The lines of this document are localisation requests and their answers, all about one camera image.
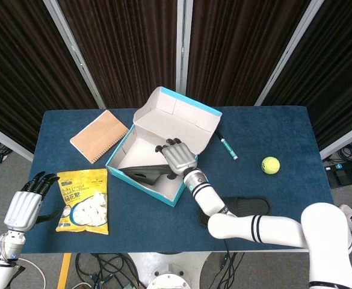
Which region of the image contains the black rubber slipper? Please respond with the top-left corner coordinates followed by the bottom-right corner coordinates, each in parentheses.
top-left (120, 164), bottom-right (172, 187)
top-left (199, 196), bottom-right (272, 226)

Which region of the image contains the yellow marshmallow bag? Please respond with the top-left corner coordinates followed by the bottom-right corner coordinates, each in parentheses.
top-left (55, 168), bottom-right (110, 235)

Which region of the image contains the white floor cable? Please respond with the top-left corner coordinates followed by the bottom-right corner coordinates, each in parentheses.
top-left (13, 261), bottom-right (47, 289)

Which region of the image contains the blue table cloth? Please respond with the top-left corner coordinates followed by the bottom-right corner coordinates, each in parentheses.
top-left (21, 105), bottom-right (347, 254)

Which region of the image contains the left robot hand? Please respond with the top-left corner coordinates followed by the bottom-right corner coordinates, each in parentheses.
top-left (3, 171), bottom-right (61, 232)

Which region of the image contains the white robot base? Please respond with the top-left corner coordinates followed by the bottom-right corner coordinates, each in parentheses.
top-left (127, 251), bottom-right (212, 289)

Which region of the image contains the yellow floor tape strip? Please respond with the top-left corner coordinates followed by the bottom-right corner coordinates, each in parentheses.
top-left (57, 252), bottom-right (72, 289)

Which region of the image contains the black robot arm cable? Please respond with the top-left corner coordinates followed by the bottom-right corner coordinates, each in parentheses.
top-left (223, 238), bottom-right (235, 272)

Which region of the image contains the yellow tennis ball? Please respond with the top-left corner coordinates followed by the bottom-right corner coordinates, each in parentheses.
top-left (260, 156), bottom-right (281, 175)

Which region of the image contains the brown spiral notebook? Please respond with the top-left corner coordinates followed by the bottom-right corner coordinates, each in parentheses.
top-left (69, 109), bottom-right (131, 165)

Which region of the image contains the dark pleated partition panel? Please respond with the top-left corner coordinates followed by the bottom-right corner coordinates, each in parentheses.
top-left (255, 0), bottom-right (352, 160)
top-left (0, 0), bottom-right (106, 162)
top-left (43, 0), bottom-right (185, 109)
top-left (181, 0), bottom-right (326, 108)

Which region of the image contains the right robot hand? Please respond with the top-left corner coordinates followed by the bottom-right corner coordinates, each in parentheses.
top-left (155, 137), bottom-right (199, 181)

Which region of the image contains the green and black marker pen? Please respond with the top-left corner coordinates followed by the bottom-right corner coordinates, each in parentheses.
top-left (217, 132), bottom-right (238, 161)

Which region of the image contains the turquoise cardboard shoe box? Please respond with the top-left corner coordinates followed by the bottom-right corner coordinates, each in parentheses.
top-left (105, 86), bottom-right (223, 208)

